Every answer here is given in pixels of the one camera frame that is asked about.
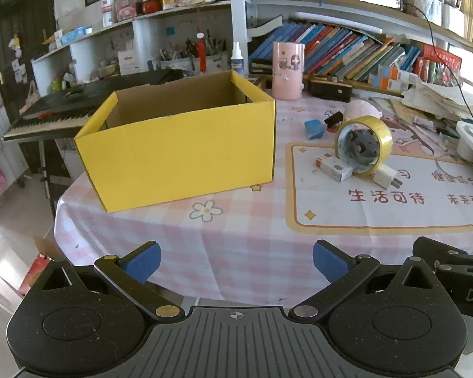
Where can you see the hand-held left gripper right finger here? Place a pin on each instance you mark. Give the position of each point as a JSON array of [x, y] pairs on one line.
[[331, 263]]

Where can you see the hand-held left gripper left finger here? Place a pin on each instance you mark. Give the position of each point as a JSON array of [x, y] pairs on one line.
[[142, 263]]

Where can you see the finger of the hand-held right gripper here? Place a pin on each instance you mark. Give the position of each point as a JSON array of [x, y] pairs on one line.
[[437, 250]]

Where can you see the small white red box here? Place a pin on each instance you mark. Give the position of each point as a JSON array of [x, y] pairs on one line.
[[333, 168]]

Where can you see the yellow cardboard box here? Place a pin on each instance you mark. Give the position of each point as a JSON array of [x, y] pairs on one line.
[[181, 157]]

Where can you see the yellow tape roll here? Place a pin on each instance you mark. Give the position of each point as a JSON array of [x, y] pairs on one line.
[[380, 134]]

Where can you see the pink plush toy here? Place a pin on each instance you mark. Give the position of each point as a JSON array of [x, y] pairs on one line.
[[360, 110]]

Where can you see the cartoon girl desk mat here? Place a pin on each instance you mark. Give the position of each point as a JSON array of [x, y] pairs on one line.
[[378, 208]]

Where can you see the white charger plug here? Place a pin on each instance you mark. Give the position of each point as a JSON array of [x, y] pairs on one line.
[[386, 175]]

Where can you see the white plastic container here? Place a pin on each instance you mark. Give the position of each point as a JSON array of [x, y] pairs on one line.
[[471, 141]]

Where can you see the blue folded paper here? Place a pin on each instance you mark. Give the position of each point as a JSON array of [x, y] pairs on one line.
[[313, 129]]

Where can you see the black binder clip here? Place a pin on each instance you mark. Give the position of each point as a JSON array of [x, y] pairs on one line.
[[333, 120]]

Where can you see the pile of loose papers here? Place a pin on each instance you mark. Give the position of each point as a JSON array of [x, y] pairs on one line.
[[437, 100]]

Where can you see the black electronic keyboard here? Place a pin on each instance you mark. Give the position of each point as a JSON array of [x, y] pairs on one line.
[[82, 102]]

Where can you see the dark wooden box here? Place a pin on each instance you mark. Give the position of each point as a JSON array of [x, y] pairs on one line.
[[330, 89]]

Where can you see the stack of orange white boxes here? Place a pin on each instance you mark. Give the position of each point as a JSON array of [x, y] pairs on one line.
[[392, 78]]

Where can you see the red printed box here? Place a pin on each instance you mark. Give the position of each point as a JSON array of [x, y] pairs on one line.
[[441, 61]]

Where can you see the pink cylinder container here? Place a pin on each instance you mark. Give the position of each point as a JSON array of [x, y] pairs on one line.
[[287, 71]]

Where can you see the small white carton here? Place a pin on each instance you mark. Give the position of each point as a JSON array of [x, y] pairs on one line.
[[127, 62]]

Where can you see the pen holder with pens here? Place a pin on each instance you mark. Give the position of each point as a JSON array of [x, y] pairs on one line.
[[181, 61]]

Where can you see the row of leaning books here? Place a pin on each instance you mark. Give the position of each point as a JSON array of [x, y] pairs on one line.
[[339, 51]]

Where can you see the red bottle white cap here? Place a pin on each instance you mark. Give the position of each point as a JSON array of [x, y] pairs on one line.
[[201, 53]]

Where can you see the white spray bottle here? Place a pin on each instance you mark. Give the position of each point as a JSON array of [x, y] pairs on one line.
[[237, 61]]

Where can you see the white plastic bags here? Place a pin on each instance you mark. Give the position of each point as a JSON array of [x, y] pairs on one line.
[[447, 15]]

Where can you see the blue tissue box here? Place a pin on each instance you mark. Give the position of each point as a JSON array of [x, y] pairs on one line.
[[75, 36]]

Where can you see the dark door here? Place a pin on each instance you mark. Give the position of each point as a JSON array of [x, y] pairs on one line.
[[19, 47]]

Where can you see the small pink box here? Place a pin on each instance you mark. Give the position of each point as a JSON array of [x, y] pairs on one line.
[[126, 10]]

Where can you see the white lotion bottle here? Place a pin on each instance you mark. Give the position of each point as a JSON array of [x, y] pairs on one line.
[[107, 10]]

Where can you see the red round jar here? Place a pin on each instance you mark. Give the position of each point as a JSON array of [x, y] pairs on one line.
[[151, 2]]

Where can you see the white bookshelf unit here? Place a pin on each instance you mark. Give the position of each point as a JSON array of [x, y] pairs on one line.
[[238, 15]]

